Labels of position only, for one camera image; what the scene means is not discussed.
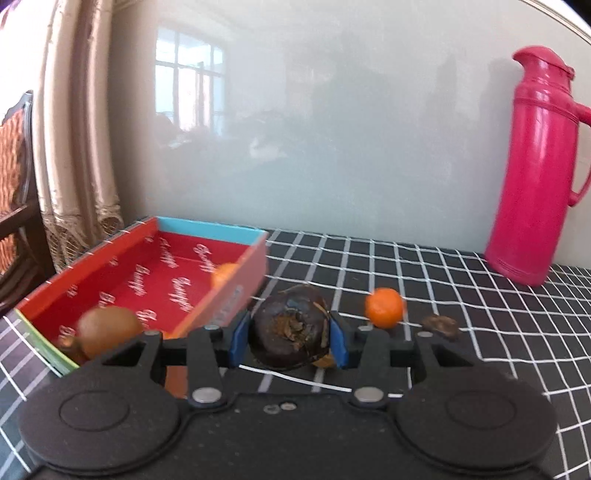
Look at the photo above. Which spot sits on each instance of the wooden chair with orange cushion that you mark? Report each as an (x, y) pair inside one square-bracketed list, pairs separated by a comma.
[(14, 184)]

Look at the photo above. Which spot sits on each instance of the colourful cardboard box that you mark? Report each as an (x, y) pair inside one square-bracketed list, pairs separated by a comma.
[(138, 277)]

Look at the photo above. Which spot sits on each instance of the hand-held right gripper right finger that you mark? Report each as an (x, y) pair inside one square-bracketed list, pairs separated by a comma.
[(339, 342)]

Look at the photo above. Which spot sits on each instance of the small dark passion fruit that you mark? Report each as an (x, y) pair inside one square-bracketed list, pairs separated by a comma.
[(441, 325)]

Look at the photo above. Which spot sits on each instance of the black grid tablecloth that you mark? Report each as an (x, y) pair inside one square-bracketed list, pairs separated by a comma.
[(461, 295)]

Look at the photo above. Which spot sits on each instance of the beige lace curtain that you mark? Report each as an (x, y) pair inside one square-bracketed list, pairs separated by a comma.
[(78, 138)]

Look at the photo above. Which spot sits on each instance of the pink thermos jug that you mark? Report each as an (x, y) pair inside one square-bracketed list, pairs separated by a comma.
[(531, 184)]

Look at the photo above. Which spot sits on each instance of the orange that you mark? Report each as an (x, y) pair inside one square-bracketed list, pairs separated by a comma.
[(224, 273), (384, 307)]

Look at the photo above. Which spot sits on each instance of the large dark passion fruit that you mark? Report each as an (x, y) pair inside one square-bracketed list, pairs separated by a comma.
[(288, 327)]

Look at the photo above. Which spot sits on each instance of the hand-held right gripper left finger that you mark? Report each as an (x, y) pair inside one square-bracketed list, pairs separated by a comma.
[(239, 340)]

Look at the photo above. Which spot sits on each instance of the large kiwi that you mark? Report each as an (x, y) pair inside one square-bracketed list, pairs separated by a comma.
[(111, 332)]

